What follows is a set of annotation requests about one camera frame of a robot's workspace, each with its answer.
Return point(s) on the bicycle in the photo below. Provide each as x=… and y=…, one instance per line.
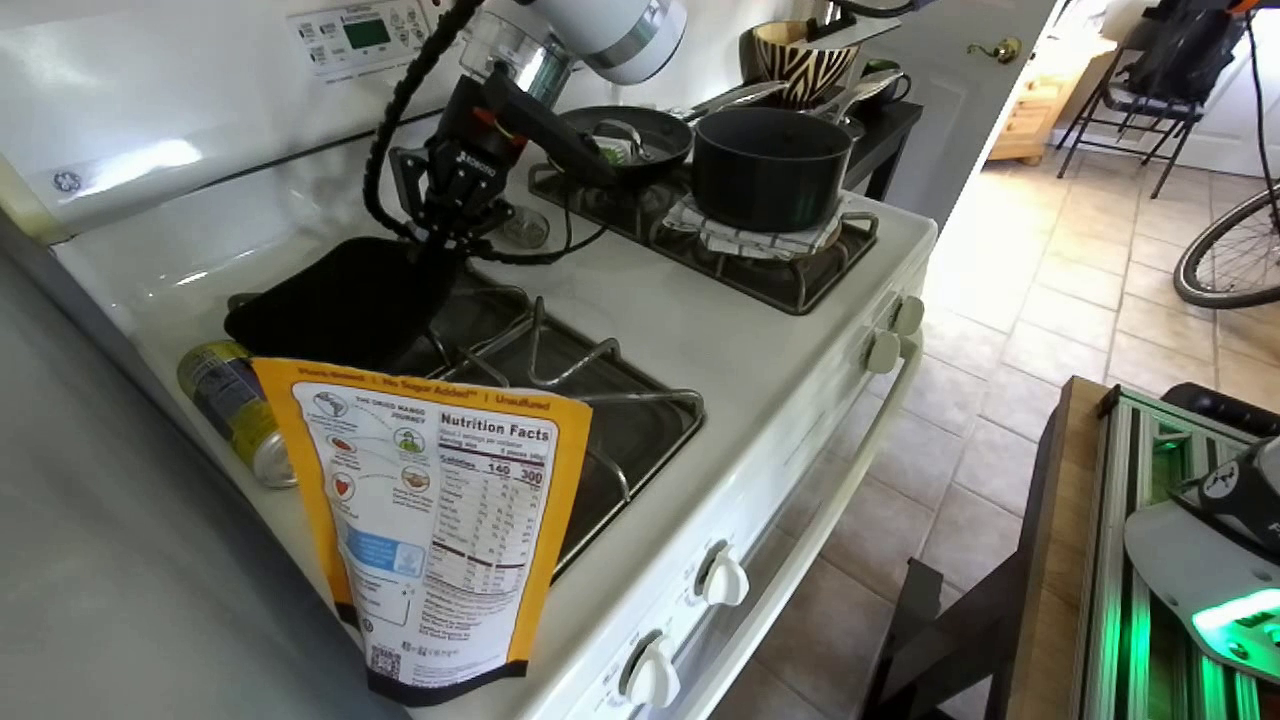
x=1178, y=271

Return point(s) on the black flat object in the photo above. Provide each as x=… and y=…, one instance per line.
x=1221, y=407

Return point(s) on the wooden board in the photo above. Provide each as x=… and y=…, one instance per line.
x=1054, y=560

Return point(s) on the aluminium frame with green light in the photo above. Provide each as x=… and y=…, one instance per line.
x=1147, y=535

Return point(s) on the black burner grate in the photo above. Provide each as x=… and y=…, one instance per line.
x=584, y=442
x=786, y=281

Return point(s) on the white gas stove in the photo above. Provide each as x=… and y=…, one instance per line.
x=745, y=345

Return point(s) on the brass door knob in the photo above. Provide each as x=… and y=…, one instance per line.
x=993, y=48

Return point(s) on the black metal frame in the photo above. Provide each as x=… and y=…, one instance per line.
x=935, y=643

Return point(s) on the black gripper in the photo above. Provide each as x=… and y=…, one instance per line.
x=473, y=132

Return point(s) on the grey and black cap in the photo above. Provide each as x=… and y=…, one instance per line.
x=1200, y=560

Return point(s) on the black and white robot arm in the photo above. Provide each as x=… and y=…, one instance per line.
x=615, y=33

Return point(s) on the black folding chair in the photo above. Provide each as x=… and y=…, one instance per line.
x=1175, y=55

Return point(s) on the orange food pouch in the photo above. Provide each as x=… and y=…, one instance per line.
x=441, y=535

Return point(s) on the black side table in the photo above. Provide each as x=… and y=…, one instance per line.
x=885, y=147

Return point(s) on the black frying pan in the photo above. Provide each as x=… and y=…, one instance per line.
x=655, y=141

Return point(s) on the small grey shaker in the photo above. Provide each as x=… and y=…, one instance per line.
x=534, y=229

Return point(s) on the yellow and blue can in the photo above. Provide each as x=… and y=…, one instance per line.
x=224, y=392

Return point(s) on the grey door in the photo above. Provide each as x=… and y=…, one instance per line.
x=960, y=123

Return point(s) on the wooden box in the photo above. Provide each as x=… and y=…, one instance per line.
x=1024, y=124

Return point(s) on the utensil holder with utensils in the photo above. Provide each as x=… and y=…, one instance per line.
x=802, y=64

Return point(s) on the checked cloth under pot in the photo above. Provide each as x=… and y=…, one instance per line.
x=745, y=240

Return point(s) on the white stove knob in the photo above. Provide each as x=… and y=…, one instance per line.
x=648, y=669
x=721, y=573
x=904, y=314
x=881, y=348

